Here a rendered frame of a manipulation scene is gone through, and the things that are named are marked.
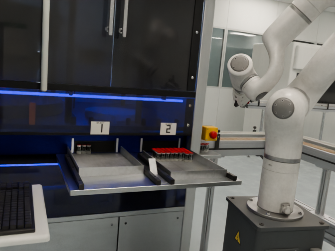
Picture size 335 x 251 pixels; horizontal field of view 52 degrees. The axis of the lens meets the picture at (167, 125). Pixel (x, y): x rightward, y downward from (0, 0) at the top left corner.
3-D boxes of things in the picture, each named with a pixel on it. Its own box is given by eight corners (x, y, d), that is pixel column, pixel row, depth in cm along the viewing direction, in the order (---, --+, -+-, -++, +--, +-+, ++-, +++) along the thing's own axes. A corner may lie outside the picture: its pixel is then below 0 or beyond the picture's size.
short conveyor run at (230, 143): (191, 157, 189) (193, 129, 186) (179, 150, 203) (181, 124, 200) (287, 155, 216) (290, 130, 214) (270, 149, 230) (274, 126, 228)
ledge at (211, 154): (188, 152, 193) (188, 149, 193) (208, 152, 198) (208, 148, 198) (200, 159, 180) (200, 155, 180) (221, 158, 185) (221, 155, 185)
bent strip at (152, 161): (147, 172, 143) (148, 158, 142) (153, 172, 144) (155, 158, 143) (159, 183, 130) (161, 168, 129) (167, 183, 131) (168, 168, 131)
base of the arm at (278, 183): (315, 221, 113) (324, 167, 110) (263, 222, 108) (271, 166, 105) (283, 199, 131) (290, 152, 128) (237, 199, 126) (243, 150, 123)
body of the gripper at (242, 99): (241, 99, 126) (243, 110, 136) (260, 79, 126) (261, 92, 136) (226, 86, 129) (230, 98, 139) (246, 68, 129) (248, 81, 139)
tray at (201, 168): (142, 157, 166) (142, 150, 165) (190, 156, 176) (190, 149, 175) (170, 180, 135) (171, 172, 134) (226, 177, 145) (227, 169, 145)
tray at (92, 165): (67, 153, 160) (67, 146, 160) (120, 152, 171) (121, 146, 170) (78, 177, 130) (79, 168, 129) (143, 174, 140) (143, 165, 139)
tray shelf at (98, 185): (56, 158, 158) (56, 154, 158) (190, 155, 187) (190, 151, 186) (70, 195, 115) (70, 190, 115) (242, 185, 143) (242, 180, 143)
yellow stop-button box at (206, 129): (198, 138, 185) (200, 125, 184) (210, 138, 188) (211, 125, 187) (205, 141, 178) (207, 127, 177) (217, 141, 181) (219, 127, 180)
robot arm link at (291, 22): (329, 39, 108) (258, 105, 120) (295, 9, 114) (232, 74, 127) (323, 32, 100) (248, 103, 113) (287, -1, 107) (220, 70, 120)
